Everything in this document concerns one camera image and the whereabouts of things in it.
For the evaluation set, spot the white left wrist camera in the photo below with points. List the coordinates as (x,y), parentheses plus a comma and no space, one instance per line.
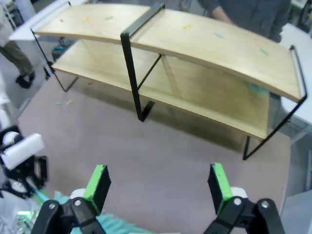
(22,151)

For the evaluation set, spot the wooden shelf black metal frame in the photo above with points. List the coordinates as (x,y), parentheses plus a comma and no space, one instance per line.
(170,41)

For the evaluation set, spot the person right hand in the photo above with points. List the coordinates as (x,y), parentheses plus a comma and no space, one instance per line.
(221,15)

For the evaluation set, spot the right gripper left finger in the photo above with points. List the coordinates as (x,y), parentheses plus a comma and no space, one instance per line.
(97,190)

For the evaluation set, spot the white side table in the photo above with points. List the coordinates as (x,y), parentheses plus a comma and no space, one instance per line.
(296,39)
(22,34)

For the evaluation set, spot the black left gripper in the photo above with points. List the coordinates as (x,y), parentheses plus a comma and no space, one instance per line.
(17,176)

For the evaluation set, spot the teal chenille duster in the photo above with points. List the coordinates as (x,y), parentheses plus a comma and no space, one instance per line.
(117,223)

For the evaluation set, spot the bystander in khaki trousers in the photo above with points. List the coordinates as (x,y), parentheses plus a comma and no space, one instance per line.
(14,56)

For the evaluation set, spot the blue paper scrap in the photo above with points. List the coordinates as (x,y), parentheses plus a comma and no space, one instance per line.
(219,35)

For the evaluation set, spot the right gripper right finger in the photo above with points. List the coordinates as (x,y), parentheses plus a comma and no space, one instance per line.
(219,187)

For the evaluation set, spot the person torso grey jacket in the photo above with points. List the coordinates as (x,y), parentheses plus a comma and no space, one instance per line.
(256,14)

